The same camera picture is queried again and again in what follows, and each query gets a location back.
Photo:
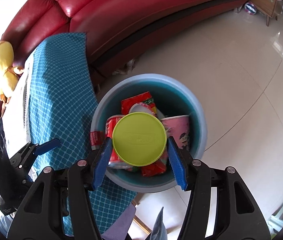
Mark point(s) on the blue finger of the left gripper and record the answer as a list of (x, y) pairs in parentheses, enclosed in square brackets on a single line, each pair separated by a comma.
[(47, 146)]

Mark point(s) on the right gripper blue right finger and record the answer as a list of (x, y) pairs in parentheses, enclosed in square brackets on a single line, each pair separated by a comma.
[(177, 163)]

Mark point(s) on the yellow chick plush toy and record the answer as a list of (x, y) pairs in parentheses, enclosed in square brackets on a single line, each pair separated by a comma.
[(9, 75)]

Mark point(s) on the pink paper cup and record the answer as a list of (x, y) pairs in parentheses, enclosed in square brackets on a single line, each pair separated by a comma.
[(178, 128)]

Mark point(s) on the small striped ball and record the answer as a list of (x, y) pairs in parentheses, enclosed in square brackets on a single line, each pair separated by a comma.
[(250, 8)]

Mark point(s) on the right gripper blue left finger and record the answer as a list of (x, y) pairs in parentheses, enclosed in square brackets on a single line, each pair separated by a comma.
[(100, 163)]

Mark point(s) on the red yellow snack bag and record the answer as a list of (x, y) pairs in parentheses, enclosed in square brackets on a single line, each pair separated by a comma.
[(158, 167)]

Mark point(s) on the red leather sofa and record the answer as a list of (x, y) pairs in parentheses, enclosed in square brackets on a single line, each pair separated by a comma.
[(116, 30)]

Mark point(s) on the blue grey trash bucket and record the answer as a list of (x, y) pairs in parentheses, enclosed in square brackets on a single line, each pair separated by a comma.
[(172, 97)]

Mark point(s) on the lime green plastic lid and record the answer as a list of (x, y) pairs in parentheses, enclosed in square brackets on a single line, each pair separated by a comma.
[(139, 139)]

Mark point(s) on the patterned blue beige tablecloth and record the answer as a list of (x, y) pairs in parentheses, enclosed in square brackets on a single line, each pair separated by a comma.
[(60, 103)]

